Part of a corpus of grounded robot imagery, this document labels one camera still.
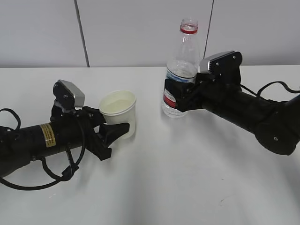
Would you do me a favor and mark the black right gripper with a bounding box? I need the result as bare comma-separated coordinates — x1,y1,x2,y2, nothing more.
164,72,241,112

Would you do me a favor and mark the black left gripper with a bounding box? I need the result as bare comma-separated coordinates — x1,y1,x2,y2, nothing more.
50,106,130,161

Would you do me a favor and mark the clear plastic water bottle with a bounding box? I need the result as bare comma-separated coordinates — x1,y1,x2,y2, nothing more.
161,17,200,119

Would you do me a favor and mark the white paper cup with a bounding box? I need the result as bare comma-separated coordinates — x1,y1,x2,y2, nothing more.
98,90,136,139

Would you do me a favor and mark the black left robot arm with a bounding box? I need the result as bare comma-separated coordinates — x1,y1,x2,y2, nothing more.
0,106,130,177

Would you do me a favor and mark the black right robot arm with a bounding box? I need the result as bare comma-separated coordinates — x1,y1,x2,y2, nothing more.
165,73,300,155

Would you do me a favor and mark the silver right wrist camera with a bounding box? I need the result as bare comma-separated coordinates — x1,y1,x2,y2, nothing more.
200,51,243,85

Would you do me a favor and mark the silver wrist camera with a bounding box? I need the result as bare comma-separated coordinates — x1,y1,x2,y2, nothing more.
200,51,243,85
53,79,85,113

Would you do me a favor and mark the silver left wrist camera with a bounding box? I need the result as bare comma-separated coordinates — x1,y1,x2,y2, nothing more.
53,79,85,113

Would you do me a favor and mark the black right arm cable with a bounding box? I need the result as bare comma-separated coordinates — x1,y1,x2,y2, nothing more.
239,81,300,104

